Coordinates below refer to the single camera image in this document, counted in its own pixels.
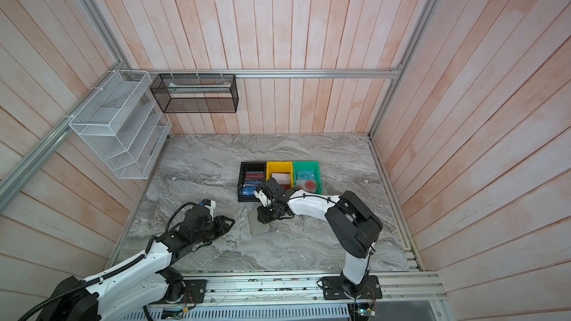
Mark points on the horizontal aluminium wall rail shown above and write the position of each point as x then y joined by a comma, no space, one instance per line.
285,73

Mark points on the green plastic bin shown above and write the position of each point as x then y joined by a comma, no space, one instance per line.
307,176

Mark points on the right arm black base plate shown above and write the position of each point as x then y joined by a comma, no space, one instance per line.
340,288

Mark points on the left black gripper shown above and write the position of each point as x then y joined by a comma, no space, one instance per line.
223,227

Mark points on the white wire mesh shelf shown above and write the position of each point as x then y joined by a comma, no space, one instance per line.
122,126

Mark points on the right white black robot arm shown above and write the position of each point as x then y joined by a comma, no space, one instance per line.
355,226

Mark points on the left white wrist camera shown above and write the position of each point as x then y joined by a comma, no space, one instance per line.
209,204

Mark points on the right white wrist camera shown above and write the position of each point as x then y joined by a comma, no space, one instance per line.
261,196

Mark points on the white card in yellow bin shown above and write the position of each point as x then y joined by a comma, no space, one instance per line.
283,179

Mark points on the black wire mesh basket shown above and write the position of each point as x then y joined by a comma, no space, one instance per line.
196,93

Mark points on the blue card in black bin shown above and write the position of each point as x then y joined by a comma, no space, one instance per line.
248,190

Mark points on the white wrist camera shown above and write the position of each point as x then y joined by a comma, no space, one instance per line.
209,204
261,196

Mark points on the grey card holder wallet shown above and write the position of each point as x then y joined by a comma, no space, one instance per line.
257,228

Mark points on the black plastic bin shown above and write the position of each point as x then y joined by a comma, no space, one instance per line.
245,167

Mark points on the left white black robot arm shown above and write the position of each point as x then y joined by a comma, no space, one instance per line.
145,278

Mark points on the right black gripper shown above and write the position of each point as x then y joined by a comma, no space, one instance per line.
265,217

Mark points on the card with red circle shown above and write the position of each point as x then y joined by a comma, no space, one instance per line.
309,186

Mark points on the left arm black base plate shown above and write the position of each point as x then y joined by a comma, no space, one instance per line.
189,291

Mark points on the red card in black bin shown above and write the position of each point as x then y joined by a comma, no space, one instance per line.
254,176

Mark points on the yellow plastic bin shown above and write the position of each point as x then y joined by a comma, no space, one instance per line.
282,172

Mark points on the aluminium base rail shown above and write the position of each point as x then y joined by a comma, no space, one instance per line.
273,288

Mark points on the left aluminium wall rail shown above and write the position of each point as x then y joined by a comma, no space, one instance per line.
25,170

